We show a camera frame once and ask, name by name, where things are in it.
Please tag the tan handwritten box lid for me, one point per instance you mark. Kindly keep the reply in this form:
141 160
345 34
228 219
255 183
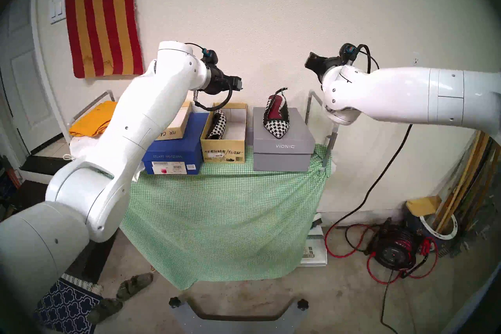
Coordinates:
182 126

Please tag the white light switch plate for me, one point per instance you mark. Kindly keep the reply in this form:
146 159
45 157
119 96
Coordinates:
57 9

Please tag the black base knob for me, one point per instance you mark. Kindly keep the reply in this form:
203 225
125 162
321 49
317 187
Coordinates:
302 304
174 302

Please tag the green white checkered tablecloth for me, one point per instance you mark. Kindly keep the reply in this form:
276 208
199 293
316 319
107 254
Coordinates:
235 219

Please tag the white wall outlet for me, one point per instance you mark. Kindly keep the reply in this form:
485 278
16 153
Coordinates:
415 59

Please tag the blue white ceramic pot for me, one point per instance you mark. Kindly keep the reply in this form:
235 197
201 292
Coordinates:
415 225

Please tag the white appliance box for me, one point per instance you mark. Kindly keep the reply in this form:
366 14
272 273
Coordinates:
315 251

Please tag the grey Vionic shoe box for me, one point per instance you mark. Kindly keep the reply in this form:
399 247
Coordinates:
282 149

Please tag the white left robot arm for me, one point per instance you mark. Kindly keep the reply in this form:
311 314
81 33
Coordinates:
129 133

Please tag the blue Stuart Weitzman shoe box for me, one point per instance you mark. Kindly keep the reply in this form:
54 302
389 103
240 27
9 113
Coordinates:
180 151

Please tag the bundle of wooden sticks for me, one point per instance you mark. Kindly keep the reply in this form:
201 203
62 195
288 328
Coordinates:
469 172

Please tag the olive green sandal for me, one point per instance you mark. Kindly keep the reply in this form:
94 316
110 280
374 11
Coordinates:
105 309
135 285

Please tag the dark wooden platform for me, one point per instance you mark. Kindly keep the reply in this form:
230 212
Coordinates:
94 259

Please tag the white panel door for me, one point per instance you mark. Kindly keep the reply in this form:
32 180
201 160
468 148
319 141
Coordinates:
27 82

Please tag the blue white patterned rug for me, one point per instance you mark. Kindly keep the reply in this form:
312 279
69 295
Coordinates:
66 306

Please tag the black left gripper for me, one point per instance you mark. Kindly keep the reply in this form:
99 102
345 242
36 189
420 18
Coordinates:
217 81

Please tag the black white checkered slingback heel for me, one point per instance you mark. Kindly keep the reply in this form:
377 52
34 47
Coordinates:
278 127
219 126

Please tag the yellow cardboard block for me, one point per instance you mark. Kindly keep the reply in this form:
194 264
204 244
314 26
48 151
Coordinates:
422 205

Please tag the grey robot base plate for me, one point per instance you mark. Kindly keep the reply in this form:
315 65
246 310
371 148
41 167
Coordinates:
184 321

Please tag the red yellow striped wall hanging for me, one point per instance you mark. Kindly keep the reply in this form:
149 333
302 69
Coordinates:
101 24

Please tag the grey table side rail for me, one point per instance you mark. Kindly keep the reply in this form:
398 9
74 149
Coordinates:
312 94
92 104

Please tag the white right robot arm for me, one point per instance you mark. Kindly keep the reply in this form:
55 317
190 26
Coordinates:
411 96

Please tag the open tan shoe box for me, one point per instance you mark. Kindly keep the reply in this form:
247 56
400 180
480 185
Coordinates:
223 153

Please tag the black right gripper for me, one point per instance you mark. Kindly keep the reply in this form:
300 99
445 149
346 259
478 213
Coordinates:
319 63

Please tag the orange folded cloth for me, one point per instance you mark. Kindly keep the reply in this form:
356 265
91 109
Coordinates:
94 118

